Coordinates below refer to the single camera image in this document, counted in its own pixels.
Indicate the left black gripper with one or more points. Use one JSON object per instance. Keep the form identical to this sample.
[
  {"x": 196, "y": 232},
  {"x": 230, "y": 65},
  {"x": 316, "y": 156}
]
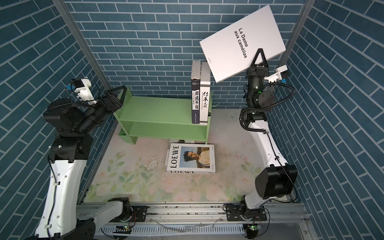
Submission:
[{"x": 113, "y": 106}]

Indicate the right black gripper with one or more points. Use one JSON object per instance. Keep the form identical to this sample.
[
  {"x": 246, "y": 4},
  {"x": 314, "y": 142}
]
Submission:
[{"x": 254, "y": 75}]

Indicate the white La Dame aux camelias book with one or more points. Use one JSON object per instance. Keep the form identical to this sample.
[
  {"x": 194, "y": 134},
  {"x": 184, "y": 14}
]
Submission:
[{"x": 231, "y": 50}]

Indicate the green two-tier shelf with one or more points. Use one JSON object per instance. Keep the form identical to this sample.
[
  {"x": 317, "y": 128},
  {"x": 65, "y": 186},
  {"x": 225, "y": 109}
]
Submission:
[{"x": 165, "y": 118}]

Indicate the large white black-spine book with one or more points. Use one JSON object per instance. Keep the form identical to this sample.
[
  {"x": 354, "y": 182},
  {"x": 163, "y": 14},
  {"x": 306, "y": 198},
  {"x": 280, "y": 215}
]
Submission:
[{"x": 205, "y": 93}]

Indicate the Chinese book with man portrait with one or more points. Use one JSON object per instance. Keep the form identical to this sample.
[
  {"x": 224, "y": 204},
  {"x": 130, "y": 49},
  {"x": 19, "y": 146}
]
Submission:
[{"x": 195, "y": 86}]

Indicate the white Loewe Foundation Craft Prize book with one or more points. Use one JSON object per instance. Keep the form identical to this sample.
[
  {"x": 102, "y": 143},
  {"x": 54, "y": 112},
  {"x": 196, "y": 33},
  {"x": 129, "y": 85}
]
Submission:
[{"x": 191, "y": 159}]

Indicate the white book with barcode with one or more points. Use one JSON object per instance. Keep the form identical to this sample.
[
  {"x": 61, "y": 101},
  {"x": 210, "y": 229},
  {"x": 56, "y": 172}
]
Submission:
[{"x": 181, "y": 141}]

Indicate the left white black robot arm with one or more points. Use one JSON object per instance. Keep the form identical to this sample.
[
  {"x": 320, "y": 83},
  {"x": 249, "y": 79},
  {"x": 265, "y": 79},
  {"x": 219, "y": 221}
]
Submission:
[{"x": 63, "y": 218}]

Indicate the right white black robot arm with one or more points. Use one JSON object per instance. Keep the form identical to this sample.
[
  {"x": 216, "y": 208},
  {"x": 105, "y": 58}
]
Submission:
[{"x": 263, "y": 92}]

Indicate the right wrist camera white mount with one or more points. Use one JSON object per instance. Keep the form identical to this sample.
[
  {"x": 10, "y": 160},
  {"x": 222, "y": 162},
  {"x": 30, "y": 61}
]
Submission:
[{"x": 280, "y": 74}]

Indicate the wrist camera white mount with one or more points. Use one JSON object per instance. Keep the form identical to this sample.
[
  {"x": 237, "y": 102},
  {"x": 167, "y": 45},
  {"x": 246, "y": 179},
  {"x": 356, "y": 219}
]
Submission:
[
  {"x": 82, "y": 88},
  {"x": 280, "y": 74}
]

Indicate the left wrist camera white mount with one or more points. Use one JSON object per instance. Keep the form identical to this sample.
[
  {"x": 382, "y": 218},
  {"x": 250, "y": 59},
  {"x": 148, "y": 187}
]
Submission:
[{"x": 82, "y": 88}]

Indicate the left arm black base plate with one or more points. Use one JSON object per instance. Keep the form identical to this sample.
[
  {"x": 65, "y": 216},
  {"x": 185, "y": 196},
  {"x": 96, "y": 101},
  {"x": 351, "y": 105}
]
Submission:
[{"x": 139, "y": 214}]

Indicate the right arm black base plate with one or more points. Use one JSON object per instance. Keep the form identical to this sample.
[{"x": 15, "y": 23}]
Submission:
[{"x": 237, "y": 213}]

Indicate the aluminium mounting rail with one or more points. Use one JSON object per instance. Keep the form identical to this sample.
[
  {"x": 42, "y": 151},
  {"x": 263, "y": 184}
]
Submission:
[{"x": 205, "y": 213}]

